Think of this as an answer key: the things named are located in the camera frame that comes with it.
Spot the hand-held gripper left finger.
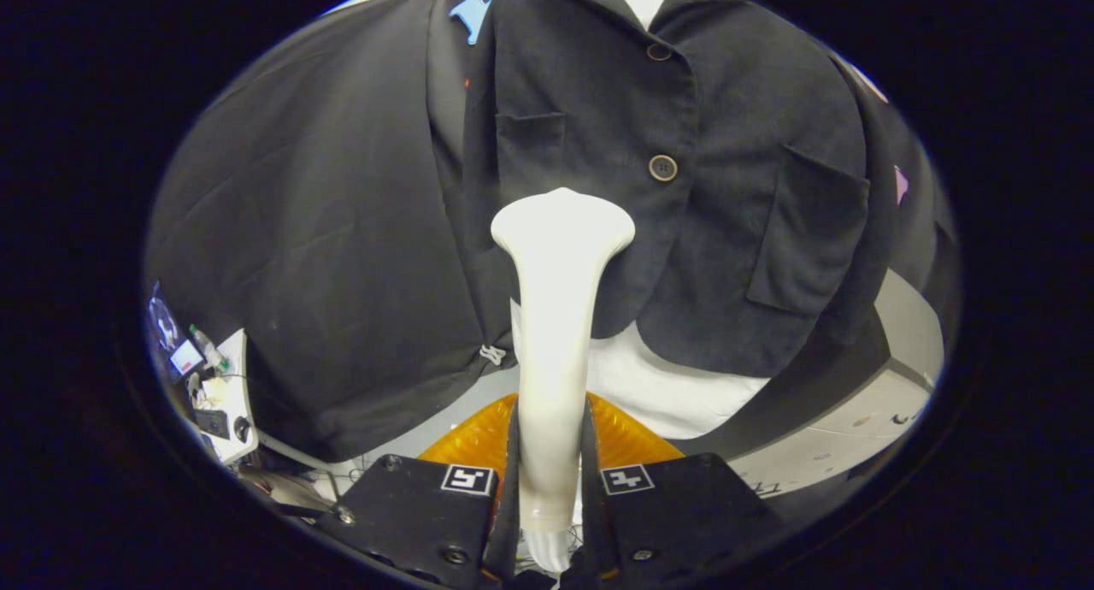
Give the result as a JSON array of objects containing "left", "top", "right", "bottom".
[{"left": 321, "top": 392, "right": 522, "bottom": 587}]

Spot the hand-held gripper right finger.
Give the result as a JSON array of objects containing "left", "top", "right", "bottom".
[{"left": 581, "top": 392, "right": 774, "bottom": 587}]

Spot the white garment steamer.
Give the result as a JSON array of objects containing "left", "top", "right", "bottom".
[{"left": 491, "top": 188, "right": 637, "bottom": 574}]

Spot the black jacket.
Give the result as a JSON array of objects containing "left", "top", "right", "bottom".
[{"left": 462, "top": 0, "right": 894, "bottom": 377}]

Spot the grey cabinet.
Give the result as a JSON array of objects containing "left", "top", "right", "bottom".
[{"left": 675, "top": 269, "right": 945, "bottom": 499}]

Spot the clear plastic bottle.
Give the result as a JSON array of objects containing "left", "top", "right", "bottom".
[{"left": 189, "top": 323, "right": 230, "bottom": 374}]

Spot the black backdrop cloth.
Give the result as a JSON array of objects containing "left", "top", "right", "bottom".
[{"left": 144, "top": 0, "right": 962, "bottom": 463}]

